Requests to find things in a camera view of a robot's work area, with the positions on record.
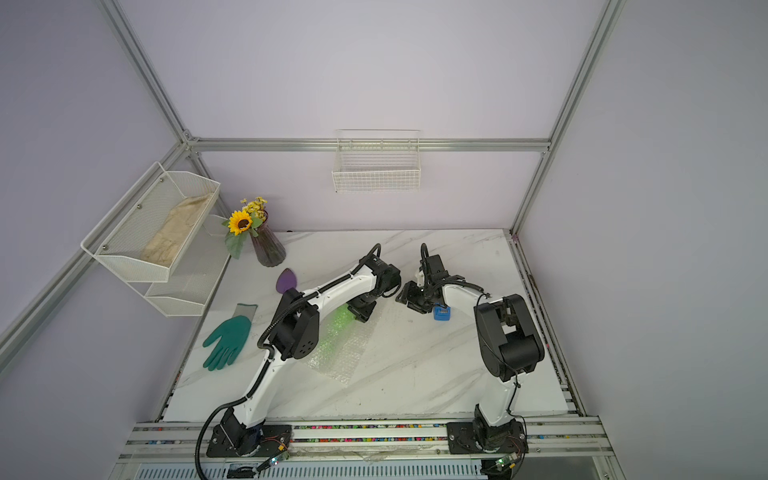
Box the green plastic wine glass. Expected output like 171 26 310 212
321 304 357 350

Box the clear bubble wrap sheet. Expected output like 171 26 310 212
303 317 376 386

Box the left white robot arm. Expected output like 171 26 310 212
205 244 402 457

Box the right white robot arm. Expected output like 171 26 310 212
396 244 545 457

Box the blue tape dispenser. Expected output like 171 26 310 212
432 305 451 322

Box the ribbed smoky glass vase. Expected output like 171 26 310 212
251 213 287 267

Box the green white garden glove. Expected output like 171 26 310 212
202 303 258 371

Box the yellow sunflower bouquet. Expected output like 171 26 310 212
222 197 268 259

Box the lower white mesh basket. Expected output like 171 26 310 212
144 215 230 317

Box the beige cloth in basket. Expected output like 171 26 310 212
140 194 212 267

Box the purple trowel pink handle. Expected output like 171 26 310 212
275 268 298 294

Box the white wire back basket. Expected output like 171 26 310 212
331 128 422 194

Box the horizontal aluminium back rail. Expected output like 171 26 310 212
188 138 551 153

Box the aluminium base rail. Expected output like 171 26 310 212
109 416 625 479

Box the white mesh wall basket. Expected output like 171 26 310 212
81 163 220 283

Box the aluminium frame post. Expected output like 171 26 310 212
96 0 191 145

